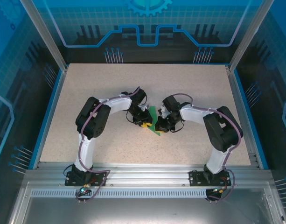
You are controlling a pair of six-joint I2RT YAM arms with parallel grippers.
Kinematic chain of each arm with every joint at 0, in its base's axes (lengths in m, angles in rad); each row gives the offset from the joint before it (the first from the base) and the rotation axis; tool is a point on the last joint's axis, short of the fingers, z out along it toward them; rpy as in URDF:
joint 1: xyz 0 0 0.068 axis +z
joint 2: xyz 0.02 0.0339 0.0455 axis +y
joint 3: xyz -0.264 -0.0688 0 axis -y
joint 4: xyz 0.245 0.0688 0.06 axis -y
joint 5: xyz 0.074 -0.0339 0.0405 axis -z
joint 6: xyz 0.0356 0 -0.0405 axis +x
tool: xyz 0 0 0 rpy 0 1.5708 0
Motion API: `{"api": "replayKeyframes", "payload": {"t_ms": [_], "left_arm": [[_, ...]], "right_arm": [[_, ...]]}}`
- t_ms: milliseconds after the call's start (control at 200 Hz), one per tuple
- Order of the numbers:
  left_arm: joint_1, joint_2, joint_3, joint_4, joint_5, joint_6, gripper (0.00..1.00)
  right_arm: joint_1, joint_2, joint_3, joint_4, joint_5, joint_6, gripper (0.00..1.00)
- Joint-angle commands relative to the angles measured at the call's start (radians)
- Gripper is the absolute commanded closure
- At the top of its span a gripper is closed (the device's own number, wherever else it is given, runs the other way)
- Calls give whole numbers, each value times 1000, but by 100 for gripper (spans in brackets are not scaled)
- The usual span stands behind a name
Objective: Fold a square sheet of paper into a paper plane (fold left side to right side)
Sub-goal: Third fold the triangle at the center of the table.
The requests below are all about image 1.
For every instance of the green paper sheet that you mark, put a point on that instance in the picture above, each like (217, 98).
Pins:
(153, 112)

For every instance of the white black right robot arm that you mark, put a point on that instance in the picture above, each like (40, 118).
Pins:
(217, 158)

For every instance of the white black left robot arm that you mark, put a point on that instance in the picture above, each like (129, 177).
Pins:
(85, 149)

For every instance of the grey metal sheet panel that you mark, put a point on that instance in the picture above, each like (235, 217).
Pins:
(142, 211)

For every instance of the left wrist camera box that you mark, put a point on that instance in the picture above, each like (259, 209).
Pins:
(145, 107)

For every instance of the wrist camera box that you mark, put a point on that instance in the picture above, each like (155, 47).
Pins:
(145, 107)
(163, 112)

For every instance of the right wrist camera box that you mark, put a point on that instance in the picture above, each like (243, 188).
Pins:
(163, 112)

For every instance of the aluminium mounting rail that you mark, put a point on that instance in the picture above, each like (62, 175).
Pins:
(147, 172)

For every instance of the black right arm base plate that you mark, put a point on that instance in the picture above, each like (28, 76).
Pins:
(195, 178)

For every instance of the aluminium side rail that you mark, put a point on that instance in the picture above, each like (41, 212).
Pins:
(243, 116)

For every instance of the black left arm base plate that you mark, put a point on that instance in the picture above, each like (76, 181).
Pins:
(72, 180)

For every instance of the blue side rail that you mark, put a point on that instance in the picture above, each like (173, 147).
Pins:
(48, 116)

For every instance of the aluminium frame post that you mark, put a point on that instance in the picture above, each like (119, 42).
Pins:
(250, 35)
(47, 39)

